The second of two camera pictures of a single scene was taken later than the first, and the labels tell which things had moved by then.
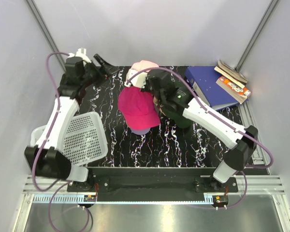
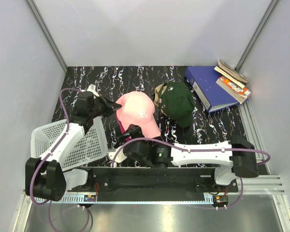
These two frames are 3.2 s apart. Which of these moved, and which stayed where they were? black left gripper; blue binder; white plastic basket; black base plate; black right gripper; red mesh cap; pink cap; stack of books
Moved: black right gripper; pink cap; red mesh cap; black left gripper
Stayed: stack of books; blue binder; black base plate; white plastic basket
